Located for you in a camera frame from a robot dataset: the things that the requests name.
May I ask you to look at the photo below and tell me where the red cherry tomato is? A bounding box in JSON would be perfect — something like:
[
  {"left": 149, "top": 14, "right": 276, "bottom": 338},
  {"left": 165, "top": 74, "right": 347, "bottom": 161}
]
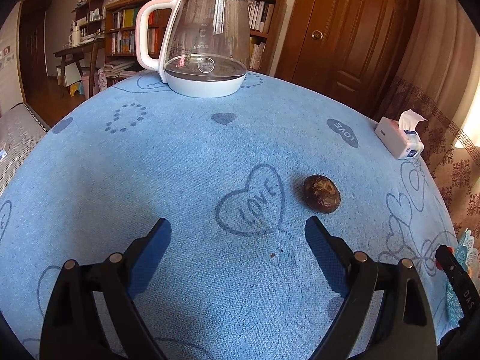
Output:
[{"left": 435, "top": 259, "right": 443, "bottom": 271}]

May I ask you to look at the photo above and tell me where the wooden side desk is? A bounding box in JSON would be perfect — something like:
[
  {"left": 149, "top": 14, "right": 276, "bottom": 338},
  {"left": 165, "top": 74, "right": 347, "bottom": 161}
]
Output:
[{"left": 54, "top": 37, "right": 105, "bottom": 98}]

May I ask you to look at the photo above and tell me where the dark water chestnut far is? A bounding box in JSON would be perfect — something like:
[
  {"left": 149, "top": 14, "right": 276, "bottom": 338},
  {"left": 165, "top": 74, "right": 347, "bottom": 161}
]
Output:
[{"left": 303, "top": 175, "right": 341, "bottom": 214}]

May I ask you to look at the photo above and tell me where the glass kettle white handle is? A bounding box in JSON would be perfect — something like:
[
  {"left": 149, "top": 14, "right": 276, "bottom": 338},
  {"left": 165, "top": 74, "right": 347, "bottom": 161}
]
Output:
[{"left": 135, "top": 0, "right": 251, "bottom": 98}]

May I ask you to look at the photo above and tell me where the beige patterned curtain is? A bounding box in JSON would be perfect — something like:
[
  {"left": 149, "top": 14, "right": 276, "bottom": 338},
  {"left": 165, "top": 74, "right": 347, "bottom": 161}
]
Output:
[{"left": 379, "top": 0, "right": 479, "bottom": 237}]

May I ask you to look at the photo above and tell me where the light blue lattice basket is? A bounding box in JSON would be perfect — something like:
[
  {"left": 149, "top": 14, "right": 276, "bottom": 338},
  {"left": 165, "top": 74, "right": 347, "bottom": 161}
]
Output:
[{"left": 446, "top": 228, "right": 479, "bottom": 328}]

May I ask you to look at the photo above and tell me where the wooden bookshelf with books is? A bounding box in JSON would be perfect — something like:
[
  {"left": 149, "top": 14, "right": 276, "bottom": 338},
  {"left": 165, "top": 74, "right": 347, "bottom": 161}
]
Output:
[{"left": 69, "top": 0, "right": 290, "bottom": 83}]

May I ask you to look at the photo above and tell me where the white tissue box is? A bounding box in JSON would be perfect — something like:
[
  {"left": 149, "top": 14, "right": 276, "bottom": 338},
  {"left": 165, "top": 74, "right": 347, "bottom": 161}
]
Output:
[{"left": 374, "top": 110, "right": 426, "bottom": 159}]

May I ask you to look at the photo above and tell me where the blue patterned tablecloth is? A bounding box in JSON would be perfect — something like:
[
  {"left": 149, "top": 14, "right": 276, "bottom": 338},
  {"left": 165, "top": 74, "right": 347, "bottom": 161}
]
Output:
[{"left": 1, "top": 72, "right": 456, "bottom": 359}]

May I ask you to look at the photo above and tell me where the brown wooden door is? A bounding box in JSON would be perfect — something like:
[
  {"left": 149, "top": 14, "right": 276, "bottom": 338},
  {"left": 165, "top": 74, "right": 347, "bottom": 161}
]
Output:
[{"left": 275, "top": 0, "right": 420, "bottom": 118}]

